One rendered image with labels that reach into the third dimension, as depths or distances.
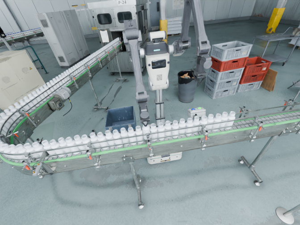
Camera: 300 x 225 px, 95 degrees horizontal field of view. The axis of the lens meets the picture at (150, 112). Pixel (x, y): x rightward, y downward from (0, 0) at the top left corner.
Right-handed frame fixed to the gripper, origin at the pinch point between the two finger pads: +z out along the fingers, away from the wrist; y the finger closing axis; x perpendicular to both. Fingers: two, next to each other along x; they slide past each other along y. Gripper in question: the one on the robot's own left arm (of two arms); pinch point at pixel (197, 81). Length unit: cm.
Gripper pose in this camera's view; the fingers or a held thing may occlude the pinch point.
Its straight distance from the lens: 115.8
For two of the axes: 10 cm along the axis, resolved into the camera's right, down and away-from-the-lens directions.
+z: 0.8, 7.7, 6.3
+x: -9.9, 1.4, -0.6
